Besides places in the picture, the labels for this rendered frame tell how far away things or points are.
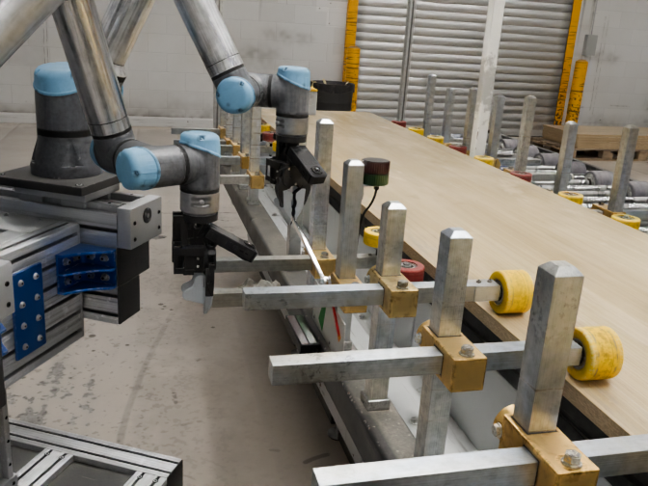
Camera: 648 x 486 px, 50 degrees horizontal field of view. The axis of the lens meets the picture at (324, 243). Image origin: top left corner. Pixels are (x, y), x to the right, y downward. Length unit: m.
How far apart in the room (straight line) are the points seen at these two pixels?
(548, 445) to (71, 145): 1.15
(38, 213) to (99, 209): 0.15
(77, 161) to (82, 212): 0.11
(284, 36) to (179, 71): 1.40
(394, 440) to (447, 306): 0.35
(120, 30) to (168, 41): 7.40
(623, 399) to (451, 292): 0.30
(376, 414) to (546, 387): 0.58
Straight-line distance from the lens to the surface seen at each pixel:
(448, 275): 0.99
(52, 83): 1.58
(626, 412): 1.09
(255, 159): 2.68
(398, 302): 1.19
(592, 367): 1.10
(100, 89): 1.33
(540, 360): 0.79
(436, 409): 1.09
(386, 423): 1.32
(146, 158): 1.26
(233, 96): 1.46
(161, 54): 9.08
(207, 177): 1.32
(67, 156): 1.59
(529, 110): 2.95
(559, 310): 0.78
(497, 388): 1.35
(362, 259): 1.73
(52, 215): 1.62
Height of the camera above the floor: 1.39
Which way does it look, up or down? 18 degrees down
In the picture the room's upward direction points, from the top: 4 degrees clockwise
